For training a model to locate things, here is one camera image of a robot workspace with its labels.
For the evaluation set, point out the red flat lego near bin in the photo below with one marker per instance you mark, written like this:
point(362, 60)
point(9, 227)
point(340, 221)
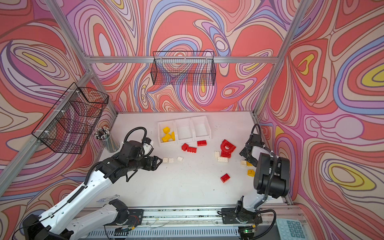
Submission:
point(201, 143)

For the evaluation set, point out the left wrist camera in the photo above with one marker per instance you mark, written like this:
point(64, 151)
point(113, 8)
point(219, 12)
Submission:
point(148, 147)

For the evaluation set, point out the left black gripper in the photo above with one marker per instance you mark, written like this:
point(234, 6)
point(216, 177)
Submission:
point(154, 166)

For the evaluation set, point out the yellow sloped lego brick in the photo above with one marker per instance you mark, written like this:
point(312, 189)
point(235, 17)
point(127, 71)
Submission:
point(167, 138)

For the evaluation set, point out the back wire basket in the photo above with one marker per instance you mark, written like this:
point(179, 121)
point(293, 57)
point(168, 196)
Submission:
point(180, 68)

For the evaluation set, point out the red lego brick front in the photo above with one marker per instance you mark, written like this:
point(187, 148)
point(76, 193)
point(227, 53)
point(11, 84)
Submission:
point(225, 178)

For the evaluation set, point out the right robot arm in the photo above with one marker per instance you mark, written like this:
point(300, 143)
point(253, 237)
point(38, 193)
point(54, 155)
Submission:
point(271, 180)

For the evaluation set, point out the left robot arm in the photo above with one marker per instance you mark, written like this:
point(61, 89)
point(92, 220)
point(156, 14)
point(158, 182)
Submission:
point(60, 221)

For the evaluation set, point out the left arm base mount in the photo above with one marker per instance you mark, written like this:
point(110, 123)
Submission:
point(120, 215)

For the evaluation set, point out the wire basket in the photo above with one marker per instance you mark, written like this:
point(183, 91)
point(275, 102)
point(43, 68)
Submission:
point(78, 111)
point(180, 68)

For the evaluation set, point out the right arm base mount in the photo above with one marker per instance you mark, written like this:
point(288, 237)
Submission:
point(240, 215)

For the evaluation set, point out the clear cup of pens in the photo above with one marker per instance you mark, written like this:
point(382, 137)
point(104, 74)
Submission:
point(104, 135)

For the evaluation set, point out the red long lego brick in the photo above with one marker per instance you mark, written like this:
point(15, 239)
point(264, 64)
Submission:
point(191, 149)

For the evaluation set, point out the red arch lego piece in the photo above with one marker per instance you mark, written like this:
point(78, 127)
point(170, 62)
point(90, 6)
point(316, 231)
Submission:
point(228, 147)

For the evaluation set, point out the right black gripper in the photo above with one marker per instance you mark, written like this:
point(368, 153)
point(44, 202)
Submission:
point(244, 153)

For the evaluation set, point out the teal calculator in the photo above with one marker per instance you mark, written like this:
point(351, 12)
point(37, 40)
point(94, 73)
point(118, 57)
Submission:
point(290, 229)

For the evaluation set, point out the white long lego plate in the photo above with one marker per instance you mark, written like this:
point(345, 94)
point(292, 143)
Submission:
point(222, 160)

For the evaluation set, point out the yellow tall lego brick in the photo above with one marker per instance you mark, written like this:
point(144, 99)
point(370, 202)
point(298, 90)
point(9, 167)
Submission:
point(166, 130)

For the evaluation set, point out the white three-compartment bin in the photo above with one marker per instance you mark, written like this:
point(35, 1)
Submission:
point(186, 130)

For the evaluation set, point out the yellow lego brick front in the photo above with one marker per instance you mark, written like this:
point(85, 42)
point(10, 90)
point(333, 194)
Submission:
point(251, 173)

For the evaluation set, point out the left wire basket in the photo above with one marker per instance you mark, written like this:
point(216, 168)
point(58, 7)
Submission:
point(78, 111)

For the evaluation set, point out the red square lego brick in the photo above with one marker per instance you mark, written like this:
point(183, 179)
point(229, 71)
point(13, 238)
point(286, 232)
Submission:
point(185, 147)

